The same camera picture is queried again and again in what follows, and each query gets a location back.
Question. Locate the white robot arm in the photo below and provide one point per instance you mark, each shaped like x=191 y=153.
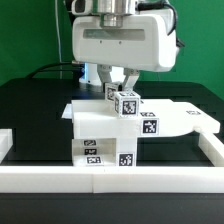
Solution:
x=112 y=12

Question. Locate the white chair back part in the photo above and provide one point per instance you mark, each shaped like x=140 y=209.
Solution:
x=157 y=118

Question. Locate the white front fence rail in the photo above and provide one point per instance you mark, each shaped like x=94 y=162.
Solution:
x=69 y=179

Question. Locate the white left fence rail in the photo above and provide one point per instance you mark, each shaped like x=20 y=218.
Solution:
x=6 y=142

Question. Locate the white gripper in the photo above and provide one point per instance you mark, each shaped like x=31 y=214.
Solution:
x=142 y=43

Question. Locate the white tagged cube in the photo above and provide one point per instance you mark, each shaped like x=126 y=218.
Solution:
x=110 y=89
x=126 y=103

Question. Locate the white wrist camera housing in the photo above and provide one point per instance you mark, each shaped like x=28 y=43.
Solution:
x=82 y=7

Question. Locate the paper sheet with tags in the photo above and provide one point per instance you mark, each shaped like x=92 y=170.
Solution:
x=67 y=113

